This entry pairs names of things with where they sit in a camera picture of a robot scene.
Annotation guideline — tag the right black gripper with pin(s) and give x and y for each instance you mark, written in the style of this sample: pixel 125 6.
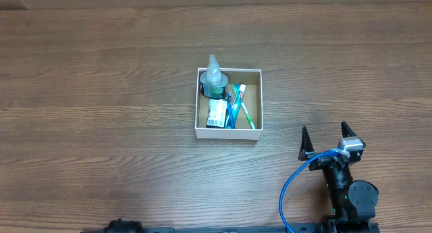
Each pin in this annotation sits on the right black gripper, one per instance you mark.
pixel 325 161

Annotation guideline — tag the green white toothbrush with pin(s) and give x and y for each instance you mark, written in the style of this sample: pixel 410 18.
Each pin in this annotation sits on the green white toothbrush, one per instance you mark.
pixel 236 89

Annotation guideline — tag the white teal toothpaste tube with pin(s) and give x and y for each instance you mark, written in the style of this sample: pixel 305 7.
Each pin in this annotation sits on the white teal toothpaste tube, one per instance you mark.
pixel 236 105

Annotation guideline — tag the blue disposable razor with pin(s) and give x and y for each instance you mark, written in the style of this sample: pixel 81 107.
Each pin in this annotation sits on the blue disposable razor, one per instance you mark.
pixel 230 120

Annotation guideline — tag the clear spray bottle green liquid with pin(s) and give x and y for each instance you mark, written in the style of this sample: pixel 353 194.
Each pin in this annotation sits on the clear spray bottle green liquid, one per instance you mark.
pixel 213 81

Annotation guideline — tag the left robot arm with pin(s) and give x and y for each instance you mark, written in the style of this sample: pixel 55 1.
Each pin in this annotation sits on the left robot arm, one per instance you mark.
pixel 123 226

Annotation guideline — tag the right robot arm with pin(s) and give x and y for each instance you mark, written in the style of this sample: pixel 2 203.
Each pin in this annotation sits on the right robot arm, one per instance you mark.
pixel 353 201

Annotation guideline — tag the white cardboard box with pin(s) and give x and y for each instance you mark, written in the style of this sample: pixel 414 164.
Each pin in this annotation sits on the white cardboard box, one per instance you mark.
pixel 253 100

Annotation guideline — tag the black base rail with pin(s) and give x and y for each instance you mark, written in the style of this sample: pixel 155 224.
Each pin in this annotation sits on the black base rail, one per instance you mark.
pixel 297 227

